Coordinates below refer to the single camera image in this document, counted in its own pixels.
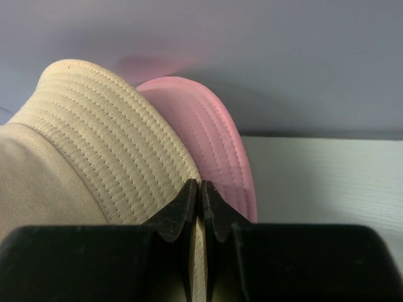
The beige bucket hat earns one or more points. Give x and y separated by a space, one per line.
88 149

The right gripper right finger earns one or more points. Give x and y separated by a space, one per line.
293 262

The pink bucket hat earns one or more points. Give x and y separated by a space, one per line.
209 133

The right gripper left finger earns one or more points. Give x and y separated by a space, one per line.
147 262

